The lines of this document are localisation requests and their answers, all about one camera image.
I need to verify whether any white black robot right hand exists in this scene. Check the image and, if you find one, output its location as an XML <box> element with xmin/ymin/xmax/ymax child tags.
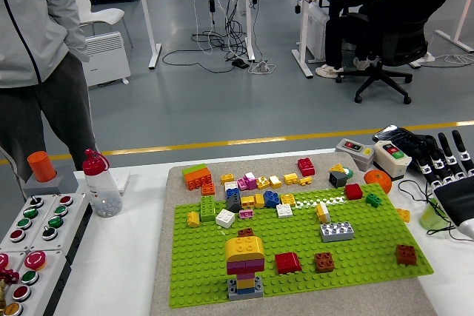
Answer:
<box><xmin>414</xmin><ymin>130</ymin><xmax>474</xmax><ymax>242</ymax></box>

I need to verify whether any yellow arched brick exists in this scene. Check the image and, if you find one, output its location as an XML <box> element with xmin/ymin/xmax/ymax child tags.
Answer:
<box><xmin>225</xmin><ymin>236</ymin><xmax>266</xmax><ymax>263</ymax></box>

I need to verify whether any small green brick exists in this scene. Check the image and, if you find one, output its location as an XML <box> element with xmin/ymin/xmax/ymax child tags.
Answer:
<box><xmin>364</xmin><ymin>192</ymin><xmax>383</xmax><ymax>209</ymax></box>

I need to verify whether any red square brick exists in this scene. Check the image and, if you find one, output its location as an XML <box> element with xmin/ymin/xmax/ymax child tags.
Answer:
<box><xmin>297</xmin><ymin>158</ymin><xmax>316</xmax><ymax>177</ymax></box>
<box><xmin>344</xmin><ymin>183</ymin><xmax>364</xmax><ymax>201</ymax></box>

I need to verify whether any dark grey cube brick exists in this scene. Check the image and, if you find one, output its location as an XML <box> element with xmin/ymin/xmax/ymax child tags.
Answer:
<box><xmin>329</xmin><ymin>170</ymin><xmax>348</xmax><ymax>189</ymax></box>

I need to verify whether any light grey long brick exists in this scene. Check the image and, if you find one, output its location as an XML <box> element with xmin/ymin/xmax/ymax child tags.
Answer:
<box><xmin>319</xmin><ymin>221</ymin><xmax>355</xmax><ymax>243</ymax></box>

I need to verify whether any yellow and white brick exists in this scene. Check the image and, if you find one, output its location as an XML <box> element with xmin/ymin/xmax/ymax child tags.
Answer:
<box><xmin>315</xmin><ymin>201</ymin><xmax>330</xmax><ymax>223</ymax></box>

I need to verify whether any red sloped brick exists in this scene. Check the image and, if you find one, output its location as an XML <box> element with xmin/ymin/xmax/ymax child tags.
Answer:
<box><xmin>274</xmin><ymin>252</ymin><xmax>303</xmax><ymax>275</ymax></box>

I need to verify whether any pink square brick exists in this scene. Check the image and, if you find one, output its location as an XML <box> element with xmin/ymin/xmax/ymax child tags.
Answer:
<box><xmin>244</xmin><ymin>258</ymin><xmax>266</xmax><ymax>275</ymax></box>

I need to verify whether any dark grey sloped brick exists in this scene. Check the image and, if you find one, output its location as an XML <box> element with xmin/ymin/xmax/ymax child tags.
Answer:
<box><xmin>225</xmin><ymin>195</ymin><xmax>242</xmax><ymax>213</ymax></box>

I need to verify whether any magenta square brick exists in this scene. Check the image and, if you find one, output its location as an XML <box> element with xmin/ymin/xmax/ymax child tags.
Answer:
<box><xmin>226</xmin><ymin>260</ymin><xmax>247</xmax><ymax>276</ymax></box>

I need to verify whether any grey base brick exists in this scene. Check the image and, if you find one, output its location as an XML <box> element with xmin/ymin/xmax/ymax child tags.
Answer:
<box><xmin>227</xmin><ymin>276</ymin><xmax>264</xmax><ymax>302</ymax></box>

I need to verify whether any tall green brick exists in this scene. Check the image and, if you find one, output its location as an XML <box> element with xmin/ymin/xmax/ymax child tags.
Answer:
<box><xmin>199</xmin><ymin>195</ymin><xmax>216</xmax><ymax>223</ymax></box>

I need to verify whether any large orange brick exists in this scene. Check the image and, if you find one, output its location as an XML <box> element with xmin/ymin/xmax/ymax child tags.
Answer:
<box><xmin>184</xmin><ymin>167</ymin><xmax>215</xmax><ymax>191</ymax></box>

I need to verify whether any light green flat brick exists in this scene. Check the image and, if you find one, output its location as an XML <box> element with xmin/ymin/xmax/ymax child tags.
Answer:
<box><xmin>181</xmin><ymin>163</ymin><xmax>207</xmax><ymax>175</ymax></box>

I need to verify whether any green studded baseplate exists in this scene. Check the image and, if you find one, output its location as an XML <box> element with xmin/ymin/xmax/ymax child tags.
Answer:
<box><xmin>168</xmin><ymin>182</ymin><xmax>434</xmax><ymax>309</ymax></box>

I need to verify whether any translucent green cup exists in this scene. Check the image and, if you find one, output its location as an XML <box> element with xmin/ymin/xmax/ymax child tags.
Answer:
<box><xmin>419</xmin><ymin>199</ymin><xmax>455</xmax><ymax>230</ymax></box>

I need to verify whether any orange fruit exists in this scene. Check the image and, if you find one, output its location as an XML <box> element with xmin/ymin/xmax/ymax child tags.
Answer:
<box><xmin>363</xmin><ymin>169</ymin><xmax>393</xmax><ymax>195</ymax></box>

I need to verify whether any white floor power strip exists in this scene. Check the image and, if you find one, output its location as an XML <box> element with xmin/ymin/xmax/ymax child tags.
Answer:
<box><xmin>410</xmin><ymin>52</ymin><xmax>436</xmax><ymax>70</ymax></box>
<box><xmin>247</xmin><ymin>60</ymin><xmax>277</xmax><ymax>75</ymax></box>

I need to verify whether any black office chair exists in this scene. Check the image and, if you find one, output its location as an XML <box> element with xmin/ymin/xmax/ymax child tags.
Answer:
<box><xmin>335</xmin><ymin>8</ymin><xmax>433</xmax><ymax>105</ymax></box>

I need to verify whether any white panel under desk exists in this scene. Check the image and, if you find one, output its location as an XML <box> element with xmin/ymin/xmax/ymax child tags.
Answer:
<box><xmin>307</xmin><ymin>3</ymin><xmax>330</xmax><ymax>61</ymax></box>

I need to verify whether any grey-brown table mat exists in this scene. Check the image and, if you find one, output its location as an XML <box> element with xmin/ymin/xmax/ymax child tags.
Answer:
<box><xmin>150</xmin><ymin>151</ymin><xmax>438</xmax><ymax>316</ymax></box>

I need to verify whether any clear bottle with red cap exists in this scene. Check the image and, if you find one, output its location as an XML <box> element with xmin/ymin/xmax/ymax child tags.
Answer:
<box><xmin>81</xmin><ymin>148</ymin><xmax>124</xmax><ymax>218</ymax></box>

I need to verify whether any white panel heater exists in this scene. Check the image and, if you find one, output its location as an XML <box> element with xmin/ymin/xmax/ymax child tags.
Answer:
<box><xmin>81</xmin><ymin>30</ymin><xmax>132</xmax><ymax>87</ymax></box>

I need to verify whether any grey pushbutton control box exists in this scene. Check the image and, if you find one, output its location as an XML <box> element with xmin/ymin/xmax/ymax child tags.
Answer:
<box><xmin>0</xmin><ymin>193</ymin><xmax>57</xmax><ymax>254</ymax></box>
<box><xmin>28</xmin><ymin>192</ymin><xmax>93</xmax><ymax>258</ymax></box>

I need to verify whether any grey holder block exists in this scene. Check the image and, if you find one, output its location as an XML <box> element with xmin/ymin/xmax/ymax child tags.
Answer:
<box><xmin>22</xmin><ymin>165</ymin><xmax>79</xmax><ymax>197</ymax></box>

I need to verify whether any white plastic chair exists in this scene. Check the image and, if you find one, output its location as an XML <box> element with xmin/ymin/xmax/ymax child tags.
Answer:
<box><xmin>71</xmin><ymin>0</ymin><xmax>134</xmax><ymax>49</ymax></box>

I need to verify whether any orange cylinder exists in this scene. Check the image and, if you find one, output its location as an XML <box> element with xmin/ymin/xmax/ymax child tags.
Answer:
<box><xmin>27</xmin><ymin>150</ymin><xmax>57</xmax><ymax>183</ymax></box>

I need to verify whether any grey emergency-stop control box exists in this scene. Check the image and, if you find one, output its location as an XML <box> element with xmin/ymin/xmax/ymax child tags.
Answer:
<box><xmin>9</xmin><ymin>250</ymin><xmax>73</xmax><ymax>316</ymax></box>
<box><xmin>0</xmin><ymin>250</ymin><xmax>30</xmax><ymax>316</ymax></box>

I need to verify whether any standing person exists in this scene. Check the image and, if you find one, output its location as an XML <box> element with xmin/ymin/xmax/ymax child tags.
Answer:
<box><xmin>0</xmin><ymin>0</ymin><xmax>98</xmax><ymax>184</ymax></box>

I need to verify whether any black plug and cord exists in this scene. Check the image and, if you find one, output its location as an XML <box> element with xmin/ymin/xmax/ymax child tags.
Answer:
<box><xmin>398</xmin><ymin>178</ymin><xmax>464</xmax><ymax>238</ymax></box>

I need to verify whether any beige two-button switch box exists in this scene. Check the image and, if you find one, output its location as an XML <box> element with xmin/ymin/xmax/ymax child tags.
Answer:
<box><xmin>372</xmin><ymin>140</ymin><xmax>413</xmax><ymax>181</ymax></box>

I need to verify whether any grey two-button switch box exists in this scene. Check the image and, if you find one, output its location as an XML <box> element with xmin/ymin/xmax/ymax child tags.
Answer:
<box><xmin>335</xmin><ymin>138</ymin><xmax>377</xmax><ymax>172</ymax></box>

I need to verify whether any black cable bundle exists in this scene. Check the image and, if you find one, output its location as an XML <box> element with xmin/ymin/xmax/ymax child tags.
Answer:
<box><xmin>161</xmin><ymin>0</ymin><xmax>260</xmax><ymax>75</ymax></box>

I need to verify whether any red valve handle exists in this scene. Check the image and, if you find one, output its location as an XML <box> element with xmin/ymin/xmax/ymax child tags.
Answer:
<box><xmin>0</xmin><ymin>269</ymin><xmax>19</xmax><ymax>286</ymax></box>

